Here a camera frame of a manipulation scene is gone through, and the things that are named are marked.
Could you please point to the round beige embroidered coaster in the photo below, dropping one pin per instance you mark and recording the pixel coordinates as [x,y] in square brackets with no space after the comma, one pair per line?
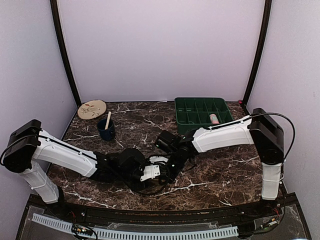
[91,109]

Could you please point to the right black frame post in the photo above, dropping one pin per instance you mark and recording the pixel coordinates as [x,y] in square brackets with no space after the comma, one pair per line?
[259,50]

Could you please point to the pink patterned sock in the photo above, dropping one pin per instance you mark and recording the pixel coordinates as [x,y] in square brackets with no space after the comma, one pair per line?
[214,119]

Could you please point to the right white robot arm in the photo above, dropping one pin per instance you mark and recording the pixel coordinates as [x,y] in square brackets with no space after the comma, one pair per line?
[258,129]

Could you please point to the black frame post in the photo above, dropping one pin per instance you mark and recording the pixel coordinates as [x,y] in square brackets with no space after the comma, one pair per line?
[259,50]
[63,51]

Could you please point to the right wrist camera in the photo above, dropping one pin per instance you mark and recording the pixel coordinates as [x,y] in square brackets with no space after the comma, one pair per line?
[167,142]

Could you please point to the green compartment tray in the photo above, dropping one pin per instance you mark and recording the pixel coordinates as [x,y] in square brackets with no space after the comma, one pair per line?
[194,112]

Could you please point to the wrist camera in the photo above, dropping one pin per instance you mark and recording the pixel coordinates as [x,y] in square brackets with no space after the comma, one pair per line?
[167,142]
[131,159]

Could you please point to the black front rail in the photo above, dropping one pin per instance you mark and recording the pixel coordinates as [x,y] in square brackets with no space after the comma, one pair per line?
[233,214]

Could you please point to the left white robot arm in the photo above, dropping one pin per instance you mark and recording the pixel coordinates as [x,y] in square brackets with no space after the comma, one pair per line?
[30,143]

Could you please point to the dark blue mug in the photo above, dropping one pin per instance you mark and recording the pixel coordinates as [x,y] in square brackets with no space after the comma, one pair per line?
[109,133]

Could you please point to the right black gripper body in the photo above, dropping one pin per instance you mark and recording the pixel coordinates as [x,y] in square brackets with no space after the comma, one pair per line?
[178,163]

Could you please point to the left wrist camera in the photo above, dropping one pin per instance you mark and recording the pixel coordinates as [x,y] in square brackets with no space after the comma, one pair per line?
[131,159]

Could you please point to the left black frame post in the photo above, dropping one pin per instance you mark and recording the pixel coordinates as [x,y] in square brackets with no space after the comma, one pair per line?
[63,51]

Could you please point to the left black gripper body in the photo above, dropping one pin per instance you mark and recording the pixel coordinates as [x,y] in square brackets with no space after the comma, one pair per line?
[139,186]

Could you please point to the wooden stick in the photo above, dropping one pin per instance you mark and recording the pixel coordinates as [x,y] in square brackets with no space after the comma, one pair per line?
[108,120]

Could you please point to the white slotted cable duct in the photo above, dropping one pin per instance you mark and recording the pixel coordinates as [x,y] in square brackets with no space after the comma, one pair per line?
[122,231]

